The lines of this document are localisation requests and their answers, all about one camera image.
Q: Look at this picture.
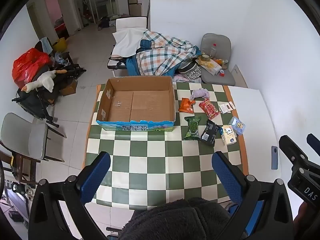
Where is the blue smartphone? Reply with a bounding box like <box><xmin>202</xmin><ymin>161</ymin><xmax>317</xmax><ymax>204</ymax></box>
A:
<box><xmin>271</xmin><ymin>146</ymin><xmax>278</xmax><ymax>170</ymax></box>

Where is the green snack packet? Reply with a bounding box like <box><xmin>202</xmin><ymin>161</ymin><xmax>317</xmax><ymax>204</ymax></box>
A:
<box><xmin>184</xmin><ymin>115</ymin><xmax>202</xmax><ymax>141</ymax></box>

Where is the patterned dark cloth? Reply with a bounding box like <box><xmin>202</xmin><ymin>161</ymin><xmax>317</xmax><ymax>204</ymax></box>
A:
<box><xmin>179</xmin><ymin>61</ymin><xmax>202</xmax><ymax>79</ymax></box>

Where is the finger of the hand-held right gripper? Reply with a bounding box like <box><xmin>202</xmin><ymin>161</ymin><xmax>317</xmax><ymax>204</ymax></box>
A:
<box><xmin>307</xmin><ymin>133</ymin><xmax>320</xmax><ymax>155</ymax></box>
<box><xmin>279</xmin><ymin>135</ymin><xmax>308</xmax><ymax>165</ymax></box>

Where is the orange snack packet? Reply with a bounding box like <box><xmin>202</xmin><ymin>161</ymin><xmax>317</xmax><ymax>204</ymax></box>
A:
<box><xmin>178</xmin><ymin>97</ymin><xmax>196</xmax><ymax>113</ymax></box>

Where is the brown wooden stool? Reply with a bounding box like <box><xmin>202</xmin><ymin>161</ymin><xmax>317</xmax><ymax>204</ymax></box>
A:
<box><xmin>0</xmin><ymin>140</ymin><xmax>38</xmax><ymax>188</ymax></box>

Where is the grey folding chair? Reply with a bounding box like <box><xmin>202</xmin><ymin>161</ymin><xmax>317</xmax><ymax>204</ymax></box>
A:
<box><xmin>0</xmin><ymin>112</ymin><xmax>67</xmax><ymax>163</ymax></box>

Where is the plaid blanket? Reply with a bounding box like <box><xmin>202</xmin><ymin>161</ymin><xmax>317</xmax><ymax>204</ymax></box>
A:
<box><xmin>126</xmin><ymin>31</ymin><xmax>202</xmax><ymax>77</ymax></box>

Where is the grey padded chair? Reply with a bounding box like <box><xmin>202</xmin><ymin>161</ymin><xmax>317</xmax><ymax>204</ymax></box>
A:
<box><xmin>200</xmin><ymin>33</ymin><xmax>236</xmax><ymax>86</ymax></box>

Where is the yellow flat packet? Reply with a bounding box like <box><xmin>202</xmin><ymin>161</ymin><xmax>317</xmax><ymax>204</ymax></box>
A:
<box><xmin>199</xmin><ymin>59</ymin><xmax>222</xmax><ymax>75</ymax></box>

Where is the blue tissue pack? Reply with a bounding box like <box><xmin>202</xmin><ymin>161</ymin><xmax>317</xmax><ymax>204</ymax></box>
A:
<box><xmin>228</xmin><ymin>116</ymin><xmax>246</xmax><ymax>136</ymax></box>

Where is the white goose plush toy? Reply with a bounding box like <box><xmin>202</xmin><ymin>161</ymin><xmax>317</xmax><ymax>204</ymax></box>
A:
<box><xmin>21</xmin><ymin>69</ymin><xmax>68</xmax><ymax>93</ymax></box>

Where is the black snack packet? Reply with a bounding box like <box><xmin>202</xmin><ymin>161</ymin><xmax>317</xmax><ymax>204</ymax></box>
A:
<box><xmin>200</xmin><ymin>119</ymin><xmax>222</xmax><ymax>147</ymax></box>

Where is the black stroller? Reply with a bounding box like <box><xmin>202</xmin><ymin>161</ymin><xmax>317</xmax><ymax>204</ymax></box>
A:
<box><xmin>11</xmin><ymin>64</ymin><xmax>87</xmax><ymax>128</ymax></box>

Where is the white sheet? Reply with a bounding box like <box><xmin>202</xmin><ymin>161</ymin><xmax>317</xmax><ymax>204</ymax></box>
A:
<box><xmin>111</xmin><ymin>27</ymin><xmax>147</xmax><ymax>58</ymax></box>

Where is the purple plush cloth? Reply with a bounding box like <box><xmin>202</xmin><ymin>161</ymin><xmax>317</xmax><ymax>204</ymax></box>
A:
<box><xmin>190</xmin><ymin>88</ymin><xmax>210</xmax><ymax>101</ymax></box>

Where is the red plastic bag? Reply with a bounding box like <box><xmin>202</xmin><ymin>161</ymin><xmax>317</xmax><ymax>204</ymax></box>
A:
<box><xmin>12</xmin><ymin>49</ymin><xmax>53</xmax><ymax>88</ymax></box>

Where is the yellow bag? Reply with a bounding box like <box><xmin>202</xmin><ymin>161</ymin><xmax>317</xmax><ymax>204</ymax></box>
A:
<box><xmin>52</xmin><ymin>37</ymin><xmax>68</xmax><ymax>53</ymax></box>

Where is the red snack packet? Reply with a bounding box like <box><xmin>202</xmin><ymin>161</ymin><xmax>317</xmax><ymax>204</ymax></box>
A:
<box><xmin>199</xmin><ymin>99</ymin><xmax>221</xmax><ymax>120</ymax></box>

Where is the light blue towel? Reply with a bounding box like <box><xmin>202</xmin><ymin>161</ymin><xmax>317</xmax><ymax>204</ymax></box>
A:
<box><xmin>41</xmin><ymin>37</ymin><xmax>53</xmax><ymax>53</ymax></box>

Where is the white flat panel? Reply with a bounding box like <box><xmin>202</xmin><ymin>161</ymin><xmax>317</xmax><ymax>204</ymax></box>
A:
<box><xmin>231</xmin><ymin>64</ymin><xmax>248</xmax><ymax>88</ymax></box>

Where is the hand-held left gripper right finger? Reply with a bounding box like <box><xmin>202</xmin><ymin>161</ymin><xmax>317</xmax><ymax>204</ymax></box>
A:
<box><xmin>211</xmin><ymin>151</ymin><xmax>294</xmax><ymax>240</ymax></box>

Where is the small brown cardboard box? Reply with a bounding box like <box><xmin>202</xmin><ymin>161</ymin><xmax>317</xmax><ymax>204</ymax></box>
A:
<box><xmin>60</xmin><ymin>79</ymin><xmax>78</xmax><ymax>96</ymax></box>

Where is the person's dark fleece clothing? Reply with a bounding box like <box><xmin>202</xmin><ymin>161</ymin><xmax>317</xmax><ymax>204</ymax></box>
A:
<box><xmin>120</xmin><ymin>197</ymin><xmax>232</xmax><ymax>240</ymax></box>

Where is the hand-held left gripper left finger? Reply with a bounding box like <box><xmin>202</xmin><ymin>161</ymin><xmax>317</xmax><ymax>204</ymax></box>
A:
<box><xmin>29</xmin><ymin>151</ymin><xmax>111</xmax><ymax>240</ymax></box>

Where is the white paper card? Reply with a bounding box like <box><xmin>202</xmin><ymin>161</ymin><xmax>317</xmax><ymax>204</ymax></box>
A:
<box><xmin>219</xmin><ymin>102</ymin><xmax>236</xmax><ymax>114</ymax></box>

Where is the white chair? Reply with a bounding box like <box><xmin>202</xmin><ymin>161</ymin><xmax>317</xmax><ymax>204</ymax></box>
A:
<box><xmin>115</xmin><ymin>17</ymin><xmax>147</xmax><ymax>34</ymax></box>

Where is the yellow tissue pack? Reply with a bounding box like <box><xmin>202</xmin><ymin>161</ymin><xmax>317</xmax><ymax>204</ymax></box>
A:
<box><xmin>220</xmin><ymin>125</ymin><xmax>237</xmax><ymax>146</ymax></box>

